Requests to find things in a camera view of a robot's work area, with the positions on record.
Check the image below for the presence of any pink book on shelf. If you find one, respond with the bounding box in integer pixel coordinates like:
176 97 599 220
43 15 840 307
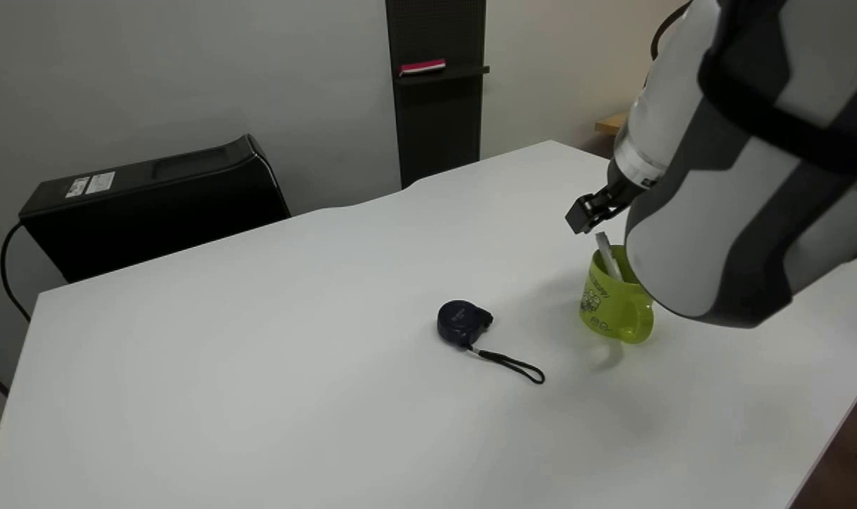
397 59 446 76

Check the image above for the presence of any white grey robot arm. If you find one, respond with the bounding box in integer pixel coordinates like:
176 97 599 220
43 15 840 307
567 0 857 329

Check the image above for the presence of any black tape measure with strap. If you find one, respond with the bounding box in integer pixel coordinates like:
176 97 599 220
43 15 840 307
435 300 545 386

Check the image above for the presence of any black computer case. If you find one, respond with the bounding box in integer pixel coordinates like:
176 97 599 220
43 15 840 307
19 137 288 283

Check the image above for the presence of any lime green mug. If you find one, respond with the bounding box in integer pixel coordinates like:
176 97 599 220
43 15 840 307
581 246 653 345

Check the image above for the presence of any white marker with blue cap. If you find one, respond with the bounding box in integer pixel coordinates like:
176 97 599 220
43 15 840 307
595 233 623 281

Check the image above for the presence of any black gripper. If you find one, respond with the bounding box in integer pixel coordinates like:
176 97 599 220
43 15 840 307
567 162 643 235

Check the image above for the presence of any dark tall shelf unit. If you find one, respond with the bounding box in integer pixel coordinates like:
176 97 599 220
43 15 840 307
386 0 486 188

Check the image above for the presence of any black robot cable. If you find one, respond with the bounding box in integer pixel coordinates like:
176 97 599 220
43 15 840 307
0 220 38 322

